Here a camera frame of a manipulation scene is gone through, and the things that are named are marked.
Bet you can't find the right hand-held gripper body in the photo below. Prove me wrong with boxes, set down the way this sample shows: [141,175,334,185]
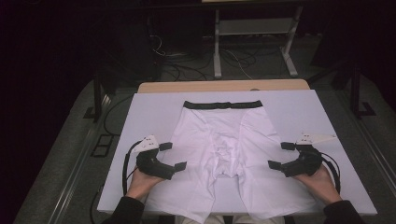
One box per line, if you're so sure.
[294,133,338,177]

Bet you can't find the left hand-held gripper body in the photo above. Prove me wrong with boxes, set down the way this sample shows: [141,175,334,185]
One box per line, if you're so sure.
[132,134,166,179]

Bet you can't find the white shorts with black waistband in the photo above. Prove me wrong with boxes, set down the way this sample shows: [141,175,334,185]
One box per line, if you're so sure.
[144,100,318,224]

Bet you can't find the person's left hand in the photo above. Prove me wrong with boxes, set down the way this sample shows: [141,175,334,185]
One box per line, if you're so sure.
[125,167,165,201]

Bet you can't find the person's right hand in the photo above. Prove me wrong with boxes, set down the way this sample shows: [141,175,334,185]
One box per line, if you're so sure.
[292,164,343,205]

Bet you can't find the white table cover sheet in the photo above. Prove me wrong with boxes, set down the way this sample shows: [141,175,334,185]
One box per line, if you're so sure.
[96,89,378,217]

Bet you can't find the person's legs in beige trousers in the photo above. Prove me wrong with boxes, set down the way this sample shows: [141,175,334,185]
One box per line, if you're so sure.
[176,214,286,224]

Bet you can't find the wooden table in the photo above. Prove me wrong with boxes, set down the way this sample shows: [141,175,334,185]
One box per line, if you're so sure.
[137,78,311,94]

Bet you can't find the black metal stand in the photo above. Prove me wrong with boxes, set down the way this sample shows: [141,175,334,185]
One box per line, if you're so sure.
[348,62,377,119]
[82,69,114,123]

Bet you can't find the white metal stand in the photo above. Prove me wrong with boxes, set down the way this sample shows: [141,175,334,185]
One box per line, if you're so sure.
[213,5,304,79]

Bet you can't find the black floor cable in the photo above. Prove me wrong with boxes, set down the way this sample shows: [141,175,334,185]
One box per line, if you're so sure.
[103,93,134,136]

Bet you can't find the metal floor rail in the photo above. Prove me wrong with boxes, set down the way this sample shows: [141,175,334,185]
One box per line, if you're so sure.
[46,92,113,224]
[348,105,396,195]

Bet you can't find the bundle of black floor cables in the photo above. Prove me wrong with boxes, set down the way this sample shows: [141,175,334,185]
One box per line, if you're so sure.
[160,50,217,82]

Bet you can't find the white floor cable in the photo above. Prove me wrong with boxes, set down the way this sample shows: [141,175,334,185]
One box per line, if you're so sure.
[222,48,254,80]

